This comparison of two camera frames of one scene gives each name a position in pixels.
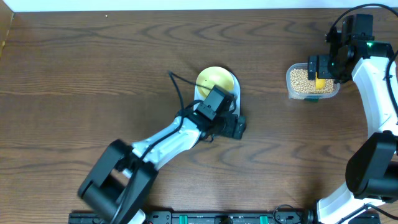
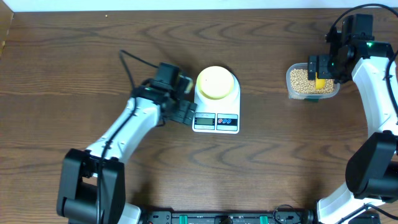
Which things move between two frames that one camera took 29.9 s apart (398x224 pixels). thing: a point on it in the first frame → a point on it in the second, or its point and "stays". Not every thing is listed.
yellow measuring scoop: (319, 83) stays
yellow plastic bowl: (209, 76) stays
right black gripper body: (328, 67) stays
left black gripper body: (227, 124) → (178, 111)
